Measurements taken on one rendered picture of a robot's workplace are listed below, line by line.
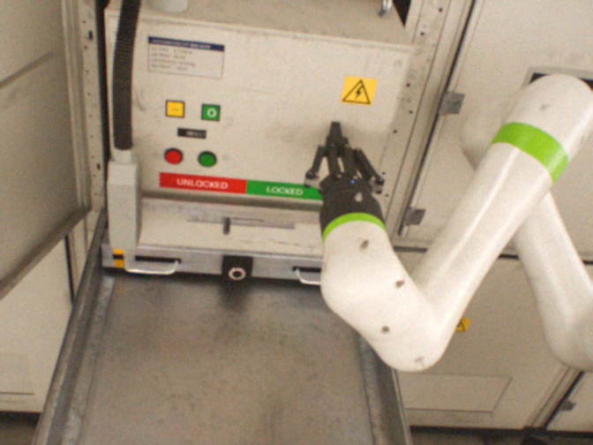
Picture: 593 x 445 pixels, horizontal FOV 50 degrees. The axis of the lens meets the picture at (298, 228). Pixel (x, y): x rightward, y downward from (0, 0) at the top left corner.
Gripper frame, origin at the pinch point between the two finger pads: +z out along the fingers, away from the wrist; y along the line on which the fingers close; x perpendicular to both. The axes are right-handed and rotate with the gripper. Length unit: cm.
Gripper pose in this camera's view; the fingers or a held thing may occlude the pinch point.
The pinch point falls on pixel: (335, 139)
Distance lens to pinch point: 111.7
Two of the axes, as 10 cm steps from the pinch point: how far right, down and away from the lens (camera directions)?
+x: 1.5, -7.6, -6.3
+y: 9.9, 0.8, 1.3
